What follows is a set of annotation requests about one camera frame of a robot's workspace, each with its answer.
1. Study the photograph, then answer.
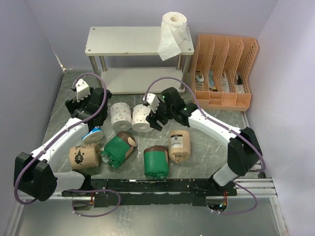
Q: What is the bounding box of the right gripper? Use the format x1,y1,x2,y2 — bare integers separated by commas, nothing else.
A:
145,98,174,131

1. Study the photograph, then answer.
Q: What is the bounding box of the rose-print roll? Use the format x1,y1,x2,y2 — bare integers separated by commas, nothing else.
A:
110,102,132,132
131,104,153,133

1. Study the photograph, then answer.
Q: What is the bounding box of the plain white paper towel roll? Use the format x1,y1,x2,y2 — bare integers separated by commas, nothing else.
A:
157,12,188,61

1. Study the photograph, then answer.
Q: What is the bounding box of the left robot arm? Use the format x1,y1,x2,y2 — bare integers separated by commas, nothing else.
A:
13,88,112,204

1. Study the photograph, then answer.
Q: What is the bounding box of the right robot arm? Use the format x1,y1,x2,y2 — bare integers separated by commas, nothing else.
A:
143,87,262,196

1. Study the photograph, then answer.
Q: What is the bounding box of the white two-tier shelf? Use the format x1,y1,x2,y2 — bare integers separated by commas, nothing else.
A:
85,27,194,94

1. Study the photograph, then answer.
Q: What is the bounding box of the blue Tempo wrapped roll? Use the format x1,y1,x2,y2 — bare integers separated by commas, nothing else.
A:
82,126,104,145

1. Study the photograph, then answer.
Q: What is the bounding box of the tan wrapped roll with label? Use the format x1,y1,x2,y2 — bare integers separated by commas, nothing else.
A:
169,130,191,163

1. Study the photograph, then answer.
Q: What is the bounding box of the green wrapped roll right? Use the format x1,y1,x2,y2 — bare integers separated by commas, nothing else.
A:
143,145,169,179

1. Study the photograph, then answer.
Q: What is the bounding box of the green wrapped roll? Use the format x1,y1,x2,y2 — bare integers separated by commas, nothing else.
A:
100,131,137,169
143,145,169,179

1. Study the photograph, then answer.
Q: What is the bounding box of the green wrapped roll left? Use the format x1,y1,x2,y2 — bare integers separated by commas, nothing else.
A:
100,131,137,169

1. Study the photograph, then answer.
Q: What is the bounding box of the brown wrapped roll black print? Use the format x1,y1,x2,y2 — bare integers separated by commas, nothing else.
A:
69,143,100,170

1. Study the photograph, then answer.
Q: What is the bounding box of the orange plastic file organizer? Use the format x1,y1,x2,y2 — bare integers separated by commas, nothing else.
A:
190,34,258,112

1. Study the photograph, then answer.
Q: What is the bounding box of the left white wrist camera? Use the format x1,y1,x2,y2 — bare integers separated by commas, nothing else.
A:
72,79,91,102

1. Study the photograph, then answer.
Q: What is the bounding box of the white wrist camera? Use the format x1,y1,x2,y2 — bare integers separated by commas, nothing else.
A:
143,93,160,113
72,79,91,102

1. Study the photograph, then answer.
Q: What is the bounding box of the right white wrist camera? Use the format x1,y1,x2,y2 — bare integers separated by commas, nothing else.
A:
143,93,160,113

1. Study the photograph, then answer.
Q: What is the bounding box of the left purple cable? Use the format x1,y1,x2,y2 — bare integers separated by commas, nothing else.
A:
13,72,121,217

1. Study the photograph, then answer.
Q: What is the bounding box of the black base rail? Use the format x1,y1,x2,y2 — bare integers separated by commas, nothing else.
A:
61,178,238,208

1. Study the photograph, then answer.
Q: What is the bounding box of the aluminium extrusion rail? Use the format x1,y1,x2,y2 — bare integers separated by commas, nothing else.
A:
231,162,279,199

